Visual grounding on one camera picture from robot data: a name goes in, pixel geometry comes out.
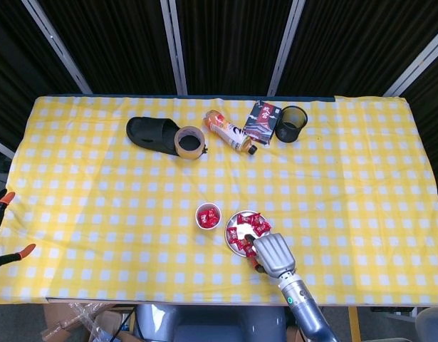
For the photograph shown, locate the dark box with red print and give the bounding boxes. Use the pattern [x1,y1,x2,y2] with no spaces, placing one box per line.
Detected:
[242,100,282,145]

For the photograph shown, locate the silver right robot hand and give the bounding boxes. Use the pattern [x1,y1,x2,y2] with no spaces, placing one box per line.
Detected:
[246,232,297,279]

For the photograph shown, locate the black rubber slipper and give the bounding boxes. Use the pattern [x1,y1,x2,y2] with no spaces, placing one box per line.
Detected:
[125,116,180,157]

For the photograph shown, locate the yellow table leg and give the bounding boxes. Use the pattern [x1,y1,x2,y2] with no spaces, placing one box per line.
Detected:
[348,305,361,339]

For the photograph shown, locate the brown cardboard box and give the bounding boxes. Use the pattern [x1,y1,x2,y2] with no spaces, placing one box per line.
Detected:
[40,302,136,342]

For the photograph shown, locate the grey robot torso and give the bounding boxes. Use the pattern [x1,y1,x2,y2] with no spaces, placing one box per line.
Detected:
[132,304,288,342]

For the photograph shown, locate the black pleated curtain panel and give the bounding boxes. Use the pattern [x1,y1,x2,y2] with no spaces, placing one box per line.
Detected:
[38,0,180,95]
[0,0,85,143]
[174,0,294,96]
[278,0,438,96]
[400,46,438,209]

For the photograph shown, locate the clear plastic wrap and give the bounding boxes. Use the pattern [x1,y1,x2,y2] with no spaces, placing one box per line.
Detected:
[40,302,115,342]

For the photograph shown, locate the orange drink plastic bottle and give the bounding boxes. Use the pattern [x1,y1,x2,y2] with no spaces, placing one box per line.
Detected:
[203,109,259,156]

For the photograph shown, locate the round silver metal plate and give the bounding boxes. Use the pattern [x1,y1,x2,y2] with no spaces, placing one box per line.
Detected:
[224,209,273,257]

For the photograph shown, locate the clear packing tape roll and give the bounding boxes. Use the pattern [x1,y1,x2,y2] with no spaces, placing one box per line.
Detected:
[174,126,207,160]

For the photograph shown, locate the white paper cup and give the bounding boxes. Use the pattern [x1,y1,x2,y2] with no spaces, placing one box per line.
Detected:
[195,202,223,232]

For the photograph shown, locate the black mesh pen holder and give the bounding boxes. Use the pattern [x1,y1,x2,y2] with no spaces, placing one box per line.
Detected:
[274,105,309,143]

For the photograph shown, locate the thin black floor cable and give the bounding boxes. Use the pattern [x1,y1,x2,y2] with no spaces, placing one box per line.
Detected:
[111,306,136,338]

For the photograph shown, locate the yellow white checked tablecloth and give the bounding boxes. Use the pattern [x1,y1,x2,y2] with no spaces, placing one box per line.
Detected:
[0,94,438,306]

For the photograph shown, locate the white metal frame post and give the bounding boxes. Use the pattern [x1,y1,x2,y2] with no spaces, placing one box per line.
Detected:
[0,137,16,160]
[160,0,189,95]
[383,26,438,98]
[21,0,94,95]
[267,0,307,96]

